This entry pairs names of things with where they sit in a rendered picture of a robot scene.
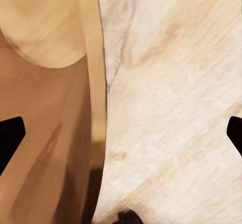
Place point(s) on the trash can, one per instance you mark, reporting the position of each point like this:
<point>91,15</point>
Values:
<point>53,75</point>

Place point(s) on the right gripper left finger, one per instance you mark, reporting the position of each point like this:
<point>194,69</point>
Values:
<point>12,132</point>

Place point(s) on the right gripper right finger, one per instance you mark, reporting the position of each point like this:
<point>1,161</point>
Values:
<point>234,132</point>

